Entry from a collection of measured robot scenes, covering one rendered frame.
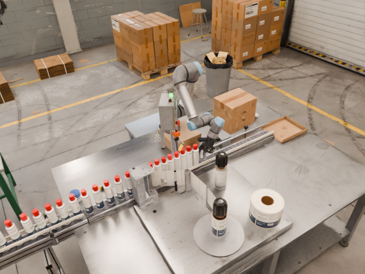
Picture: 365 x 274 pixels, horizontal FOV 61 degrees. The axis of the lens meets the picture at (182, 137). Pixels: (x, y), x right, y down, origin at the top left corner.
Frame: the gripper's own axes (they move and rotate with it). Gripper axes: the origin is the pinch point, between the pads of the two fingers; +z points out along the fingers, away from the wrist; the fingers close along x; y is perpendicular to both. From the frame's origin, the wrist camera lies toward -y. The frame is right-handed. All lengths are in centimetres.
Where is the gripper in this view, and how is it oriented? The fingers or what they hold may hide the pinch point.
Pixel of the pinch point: (199, 157)
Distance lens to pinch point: 237.2
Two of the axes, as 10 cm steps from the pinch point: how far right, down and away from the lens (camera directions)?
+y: 5.2, 5.0, -7.0
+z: -4.0, 8.6, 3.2
